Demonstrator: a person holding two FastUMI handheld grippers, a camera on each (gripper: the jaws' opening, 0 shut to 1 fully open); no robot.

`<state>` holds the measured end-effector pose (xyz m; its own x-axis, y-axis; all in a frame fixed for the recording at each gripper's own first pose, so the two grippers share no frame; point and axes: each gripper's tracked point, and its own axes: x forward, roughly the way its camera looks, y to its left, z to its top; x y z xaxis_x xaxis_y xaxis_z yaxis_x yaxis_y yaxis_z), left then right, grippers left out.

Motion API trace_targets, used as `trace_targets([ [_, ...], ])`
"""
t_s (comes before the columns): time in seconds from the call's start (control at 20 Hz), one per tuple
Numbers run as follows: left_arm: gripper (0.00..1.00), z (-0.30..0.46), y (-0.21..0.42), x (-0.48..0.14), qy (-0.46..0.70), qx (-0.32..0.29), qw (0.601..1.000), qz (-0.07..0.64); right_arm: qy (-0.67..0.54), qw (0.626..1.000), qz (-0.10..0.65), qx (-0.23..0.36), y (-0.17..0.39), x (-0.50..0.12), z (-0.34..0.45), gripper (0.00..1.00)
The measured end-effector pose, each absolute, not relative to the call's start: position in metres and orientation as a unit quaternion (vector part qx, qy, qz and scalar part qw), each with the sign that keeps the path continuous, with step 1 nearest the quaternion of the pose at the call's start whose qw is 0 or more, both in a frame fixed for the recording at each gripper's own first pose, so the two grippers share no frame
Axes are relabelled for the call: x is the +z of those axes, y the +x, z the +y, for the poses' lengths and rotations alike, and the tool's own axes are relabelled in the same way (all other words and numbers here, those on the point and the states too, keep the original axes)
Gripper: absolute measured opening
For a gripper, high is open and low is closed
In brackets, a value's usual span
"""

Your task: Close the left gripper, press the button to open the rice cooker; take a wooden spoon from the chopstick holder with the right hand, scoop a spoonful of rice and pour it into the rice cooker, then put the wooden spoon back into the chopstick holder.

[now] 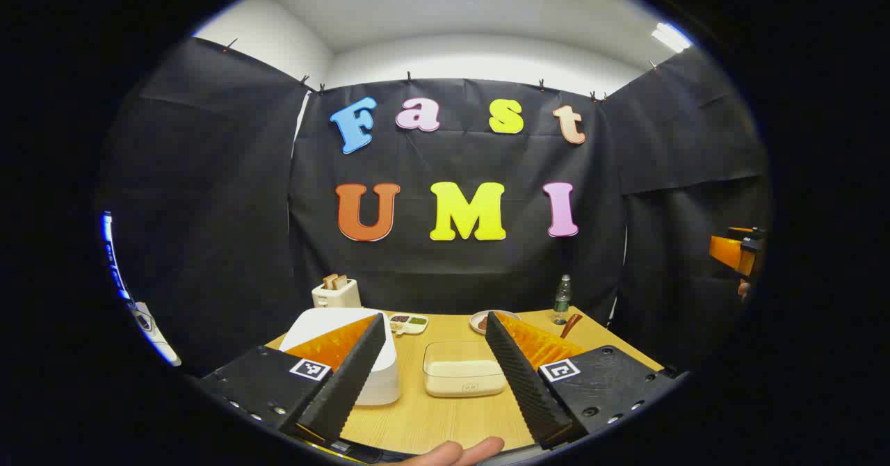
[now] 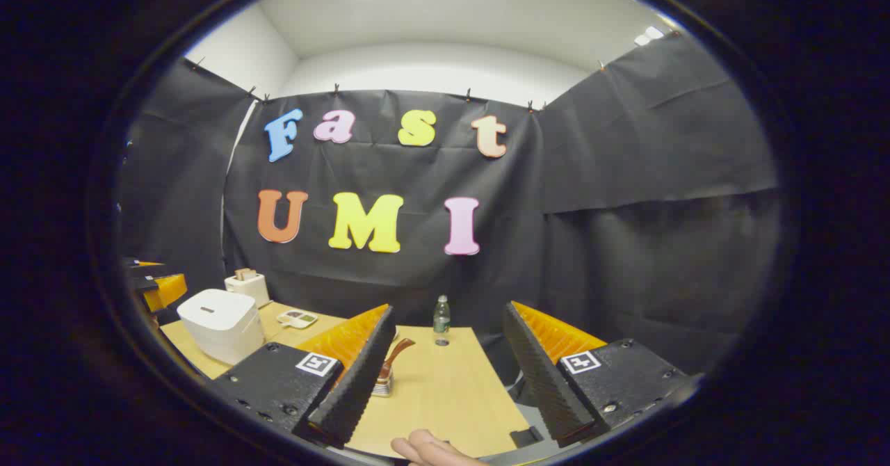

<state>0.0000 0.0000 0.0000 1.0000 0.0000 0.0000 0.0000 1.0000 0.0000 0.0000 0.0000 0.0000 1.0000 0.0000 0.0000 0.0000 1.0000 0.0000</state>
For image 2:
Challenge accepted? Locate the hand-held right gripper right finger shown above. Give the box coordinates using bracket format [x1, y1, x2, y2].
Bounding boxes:
[503, 300, 697, 448]

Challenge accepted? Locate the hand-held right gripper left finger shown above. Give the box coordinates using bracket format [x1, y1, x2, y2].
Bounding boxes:
[209, 304, 398, 449]

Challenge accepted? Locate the wooden spoon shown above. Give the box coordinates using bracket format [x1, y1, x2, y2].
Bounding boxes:
[380, 338, 416, 385]

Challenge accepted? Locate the white rice cooker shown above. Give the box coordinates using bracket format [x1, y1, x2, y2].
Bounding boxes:
[177, 289, 266, 366]

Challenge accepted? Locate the white toaster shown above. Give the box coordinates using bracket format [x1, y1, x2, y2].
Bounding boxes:
[224, 271, 270, 309]

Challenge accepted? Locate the small white divided dish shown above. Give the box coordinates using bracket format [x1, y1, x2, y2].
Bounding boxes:
[277, 309, 319, 330]

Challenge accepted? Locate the clear water bottle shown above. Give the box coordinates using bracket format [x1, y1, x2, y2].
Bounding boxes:
[433, 295, 451, 346]

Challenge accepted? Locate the black backdrop cloth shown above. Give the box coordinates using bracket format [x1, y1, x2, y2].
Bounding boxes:
[118, 31, 779, 390]

